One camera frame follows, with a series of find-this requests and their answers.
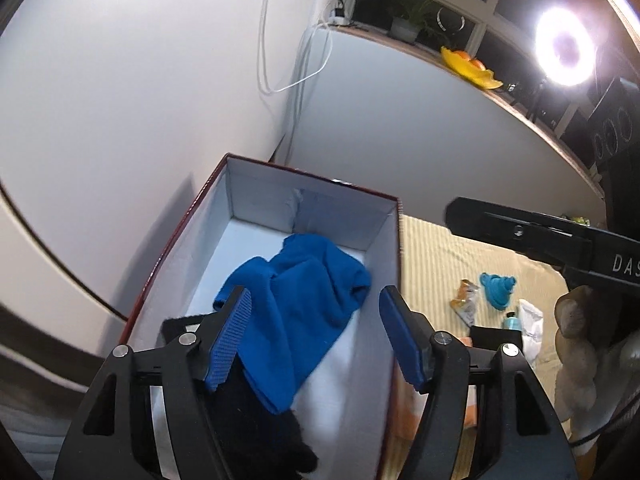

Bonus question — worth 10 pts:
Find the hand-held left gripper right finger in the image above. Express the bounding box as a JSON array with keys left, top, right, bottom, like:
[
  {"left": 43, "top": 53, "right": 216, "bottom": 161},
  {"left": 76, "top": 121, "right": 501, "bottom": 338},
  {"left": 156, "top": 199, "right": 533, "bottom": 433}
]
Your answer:
[{"left": 378, "top": 285, "right": 583, "bottom": 480}]

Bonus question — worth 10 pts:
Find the ring light stand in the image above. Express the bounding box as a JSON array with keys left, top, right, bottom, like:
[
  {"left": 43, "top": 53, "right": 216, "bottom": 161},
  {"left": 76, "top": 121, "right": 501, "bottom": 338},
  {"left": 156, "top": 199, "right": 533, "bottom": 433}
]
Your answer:
[{"left": 527, "top": 80, "right": 548, "bottom": 126}]

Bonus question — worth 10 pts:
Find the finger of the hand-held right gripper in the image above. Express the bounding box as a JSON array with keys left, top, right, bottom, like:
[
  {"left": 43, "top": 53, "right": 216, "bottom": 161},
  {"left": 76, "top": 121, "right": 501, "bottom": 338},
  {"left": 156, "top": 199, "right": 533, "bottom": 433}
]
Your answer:
[{"left": 445, "top": 197, "right": 592, "bottom": 267}]

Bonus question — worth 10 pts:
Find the orange white tissue pack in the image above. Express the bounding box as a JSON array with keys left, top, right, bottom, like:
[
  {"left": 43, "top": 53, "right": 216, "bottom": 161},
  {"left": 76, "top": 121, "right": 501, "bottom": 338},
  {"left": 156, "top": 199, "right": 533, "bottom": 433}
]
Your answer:
[{"left": 397, "top": 337, "right": 482, "bottom": 441}]

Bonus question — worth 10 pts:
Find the black fuzzy cloth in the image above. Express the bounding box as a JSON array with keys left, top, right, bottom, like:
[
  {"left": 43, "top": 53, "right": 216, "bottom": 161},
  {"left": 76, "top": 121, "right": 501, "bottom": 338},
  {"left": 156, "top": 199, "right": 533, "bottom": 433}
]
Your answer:
[{"left": 161, "top": 314, "right": 320, "bottom": 480}]

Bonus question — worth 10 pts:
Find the yellow dish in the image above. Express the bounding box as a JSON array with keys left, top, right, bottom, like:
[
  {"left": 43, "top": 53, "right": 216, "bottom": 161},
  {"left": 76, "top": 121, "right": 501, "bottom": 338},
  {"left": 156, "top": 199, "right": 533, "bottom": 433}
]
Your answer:
[{"left": 440, "top": 46, "right": 503, "bottom": 92}]

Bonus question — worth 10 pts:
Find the white power strip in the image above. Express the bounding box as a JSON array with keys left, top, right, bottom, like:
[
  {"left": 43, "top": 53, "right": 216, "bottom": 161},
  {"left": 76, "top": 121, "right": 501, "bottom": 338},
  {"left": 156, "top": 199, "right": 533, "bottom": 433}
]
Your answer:
[{"left": 327, "top": 0, "right": 352, "bottom": 26}]

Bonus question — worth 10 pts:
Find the white cable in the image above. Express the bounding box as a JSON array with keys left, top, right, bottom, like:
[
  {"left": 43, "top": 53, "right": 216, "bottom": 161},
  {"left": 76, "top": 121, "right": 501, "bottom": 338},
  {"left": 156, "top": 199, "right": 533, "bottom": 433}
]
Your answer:
[
  {"left": 284, "top": 22, "right": 332, "bottom": 163},
  {"left": 257, "top": 0, "right": 333, "bottom": 93}
]

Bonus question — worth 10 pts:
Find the window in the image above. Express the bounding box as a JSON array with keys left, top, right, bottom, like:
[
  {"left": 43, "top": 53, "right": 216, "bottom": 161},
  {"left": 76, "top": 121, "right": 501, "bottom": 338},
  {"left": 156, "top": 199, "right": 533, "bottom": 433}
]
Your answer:
[{"left": 350, "top": 0, "right": 618, "bottom": 136}]

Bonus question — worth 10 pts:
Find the white wipes packet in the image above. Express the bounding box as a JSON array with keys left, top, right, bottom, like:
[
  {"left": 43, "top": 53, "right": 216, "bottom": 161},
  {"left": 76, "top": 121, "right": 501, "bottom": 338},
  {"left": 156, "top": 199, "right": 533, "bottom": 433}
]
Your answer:
[{"left": 516, "top": 299, "right": 545, "bottom": 371}]

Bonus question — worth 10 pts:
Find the person's right hand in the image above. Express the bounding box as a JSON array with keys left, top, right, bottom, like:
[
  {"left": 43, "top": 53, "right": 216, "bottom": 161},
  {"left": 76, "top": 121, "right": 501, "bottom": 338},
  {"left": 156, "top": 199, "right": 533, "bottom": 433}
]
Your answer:
[{"left": 554, "top": 285, "right": 640, "bottom": 456}]

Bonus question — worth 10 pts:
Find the blue cloth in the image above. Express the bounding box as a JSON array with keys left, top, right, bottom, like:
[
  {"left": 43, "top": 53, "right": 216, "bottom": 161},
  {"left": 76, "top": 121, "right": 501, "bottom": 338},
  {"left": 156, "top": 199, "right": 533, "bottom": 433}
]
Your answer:
[{"left": 212, "top": 233, "right": 372, "bottom": 415}]

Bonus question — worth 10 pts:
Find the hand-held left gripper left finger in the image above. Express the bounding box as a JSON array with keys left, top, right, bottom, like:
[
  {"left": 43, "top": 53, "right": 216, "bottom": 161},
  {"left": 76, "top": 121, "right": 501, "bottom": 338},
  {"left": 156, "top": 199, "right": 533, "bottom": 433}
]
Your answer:
[{"left": 52, "top": 285, "right": 253, "bottom": 480}]

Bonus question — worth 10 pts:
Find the blue silicone funnel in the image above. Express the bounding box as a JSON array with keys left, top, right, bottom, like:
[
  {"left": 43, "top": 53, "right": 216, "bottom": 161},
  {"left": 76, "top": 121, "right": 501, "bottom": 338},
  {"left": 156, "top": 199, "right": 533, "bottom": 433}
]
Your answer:
[{"left": 478, "top": 272, "right": 517, "bottom": 311}]

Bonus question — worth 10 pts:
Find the colourful snack packet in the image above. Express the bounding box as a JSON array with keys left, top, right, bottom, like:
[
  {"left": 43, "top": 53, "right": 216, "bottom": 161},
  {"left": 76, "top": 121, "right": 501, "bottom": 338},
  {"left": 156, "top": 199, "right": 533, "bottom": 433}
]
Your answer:
[{"left": 449, "top": 280, "right": 482, "bottom": 326}]

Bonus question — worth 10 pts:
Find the potted plant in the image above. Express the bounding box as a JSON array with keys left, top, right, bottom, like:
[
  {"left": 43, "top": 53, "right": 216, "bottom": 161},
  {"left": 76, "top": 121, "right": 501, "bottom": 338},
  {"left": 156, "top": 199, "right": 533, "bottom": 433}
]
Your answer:
[{"left": 387, "top": 0, "right": 451, "bottom": 45}]

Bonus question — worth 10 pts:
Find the black speaker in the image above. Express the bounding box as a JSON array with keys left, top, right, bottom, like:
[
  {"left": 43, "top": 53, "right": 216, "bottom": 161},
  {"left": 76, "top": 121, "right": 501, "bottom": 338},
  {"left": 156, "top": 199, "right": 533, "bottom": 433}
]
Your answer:
[{"left": 590, "top": 77, "right": 640, "bottom": 166}]

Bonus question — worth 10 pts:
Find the red cardboard box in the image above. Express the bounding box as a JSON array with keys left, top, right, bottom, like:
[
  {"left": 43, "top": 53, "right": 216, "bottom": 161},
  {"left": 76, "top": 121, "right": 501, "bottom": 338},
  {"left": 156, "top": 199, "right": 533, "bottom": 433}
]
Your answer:
[{"left": 121, "top": 154, "right": 405, "bottom": 480}]

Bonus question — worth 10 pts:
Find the grey striped cloth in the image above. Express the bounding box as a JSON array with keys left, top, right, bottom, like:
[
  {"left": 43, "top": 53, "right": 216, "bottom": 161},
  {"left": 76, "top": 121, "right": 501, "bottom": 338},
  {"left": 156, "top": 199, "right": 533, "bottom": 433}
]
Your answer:
[{"left": 0, "top": 350, "right": 101, "bottom": 480}]

